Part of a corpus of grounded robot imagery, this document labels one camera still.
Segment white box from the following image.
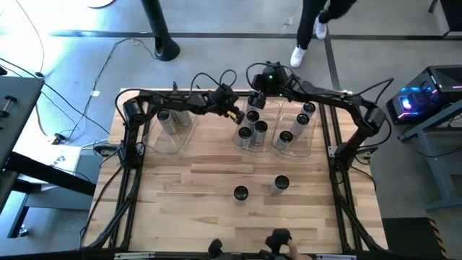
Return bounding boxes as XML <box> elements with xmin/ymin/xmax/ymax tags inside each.
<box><xmin>21</xmin><ymin>144</ymin><xmax>82</xmax><ymax>181</ymax></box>

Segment silver mounting bracket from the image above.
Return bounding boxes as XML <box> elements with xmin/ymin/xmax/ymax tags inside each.
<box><xmin>113</xmin><ymin>252</ymin><xmax>157</xmax><ymax>260</ymax></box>
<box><xmin>315</xmin><ymin>254</ymin><xmax>357</xmax><ymax>260</ymax></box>

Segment black box hazard stripes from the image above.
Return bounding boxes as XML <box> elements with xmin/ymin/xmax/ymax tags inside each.
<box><xmin>381</xmin><ymin>216</ymin><xmax>450</xmax><ymax>260</ymax></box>

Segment person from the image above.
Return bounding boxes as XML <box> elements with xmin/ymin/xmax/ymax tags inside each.
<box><xmin>289</xmin><ymin>0</ymin><xmax>358</xmax><ymax>69</ymax></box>
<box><xmin>287</xmin><ymin>240</ymin><xmax>313</xmax><ymax>260</ymax></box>

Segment table with blue-grey legs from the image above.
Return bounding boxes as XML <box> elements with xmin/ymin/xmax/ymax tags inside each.
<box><xmin>398</xmin><ymin>103</ymin><xmax>462</xmax><ymax>212</ymax></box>

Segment black floor cable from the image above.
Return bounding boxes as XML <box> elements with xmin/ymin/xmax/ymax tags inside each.
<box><xmin>0</xmin><ymin>56</ymin><xmax>111</xmax><ymax>135</ymax></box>
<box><xmin>83</xmin><ymin>35</ymin><xmax>162</xmax><ymax>117</ymax></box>

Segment clear plastic bin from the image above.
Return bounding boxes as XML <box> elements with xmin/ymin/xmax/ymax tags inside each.
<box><xmin>232</xmin><ymin>97</ymin><xmax>283</xmax><ymax>153</ymax></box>
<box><xmin>272</xmin><ymin>100</ymin><xmax>321</xmax><ymax>159</ymax></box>
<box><xmin>143</xmin><ymin>107</ymin><xmax>199</xmax><ymax>160</ymax></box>

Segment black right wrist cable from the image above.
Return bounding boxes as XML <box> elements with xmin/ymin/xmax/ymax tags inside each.
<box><xmin>245</xmin><ymin>61</ymin><xmax>289</xmax><ymax>91</ymax></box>

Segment black computer case RGB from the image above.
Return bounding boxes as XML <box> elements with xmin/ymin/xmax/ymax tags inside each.
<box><xmin>385</xmin><ymin>64</ymin><xmax>462</xmax><ymax>126</ymax></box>

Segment black cabinet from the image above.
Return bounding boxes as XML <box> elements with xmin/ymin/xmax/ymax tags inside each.
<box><xmin>427</xmin><ymin>0</ymin><xmax>462</xmax><ymax>40</ymax></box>

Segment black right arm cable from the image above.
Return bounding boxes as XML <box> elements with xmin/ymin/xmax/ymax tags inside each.
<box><xmin>344</xmin><ymin>77</ymin><xmax>395</xmax><ymax>149</ymax></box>

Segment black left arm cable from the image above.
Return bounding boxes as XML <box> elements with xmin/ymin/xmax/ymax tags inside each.
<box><xmin>188</xmin><ymin>69</ymin><xmax>238</xmax><ymax>99</ymax></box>

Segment black pole stand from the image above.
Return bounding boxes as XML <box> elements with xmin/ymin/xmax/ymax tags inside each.
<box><xmin>139</xmin><ymin>0</ymin><xmax>181</xmax><ymax>62</ymax></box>

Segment white can blue band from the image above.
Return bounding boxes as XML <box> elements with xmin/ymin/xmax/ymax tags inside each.
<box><xmin>173</xmin><ymin>109</ymin><xmax>195</xmax><ymax>128</ymax></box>
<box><xmin>157</xmin><ymin>108</ymin><xmax>178</xmax><ymax>136</ymax></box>
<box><xmin>274</xmin><ymin>129</ymin><xmax>295</xmax><ymax>151</ymax></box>

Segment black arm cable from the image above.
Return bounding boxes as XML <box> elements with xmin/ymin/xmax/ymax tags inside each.
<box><xmin>188</xmin><ymin>69</ymin><xmax>238</xmax><ymax>99</ymax></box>
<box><xmin>344</xmin><ymin>77</ymin><xmax>395</xmax><ymax>149</ymax></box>

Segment grey metal desk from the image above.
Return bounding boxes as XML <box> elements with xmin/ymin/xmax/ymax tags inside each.
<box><xmin>0</xmin><ymin>75</ymin><xmax>97</xmax><ymax>241</ymax></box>

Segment white Celsius soda can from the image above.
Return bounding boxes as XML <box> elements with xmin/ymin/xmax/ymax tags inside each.
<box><xmin>290</xmin><ymin>113</ymin><xmax>311</xmax><ymax>137</ymax></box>

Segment black power brick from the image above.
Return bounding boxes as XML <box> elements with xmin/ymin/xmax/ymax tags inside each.
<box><xmin>94</xmin><ymin>143</ymin><xmax>122</xmax><ymax>157</ymax></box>

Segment white can peach band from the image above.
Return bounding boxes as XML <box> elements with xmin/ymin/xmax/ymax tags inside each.
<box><xmin>236</xmin><ymin>126</ymin><xmax>253</xmax><ymax>147</ymax></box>

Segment white can yellow band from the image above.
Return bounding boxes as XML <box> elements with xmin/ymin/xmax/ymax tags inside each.
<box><xmin>269</xmin><ymin>174</ymin><xmax>291</xmax><ymax>197</ymax></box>
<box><xmin>252</xmin><ymin>120</ymin><xmax>270</xmax><ymax>145</ymax></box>
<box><xmin>245</xmin><ymin>110</ymin><xmax>261</xmax><ymax>126</ymax></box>

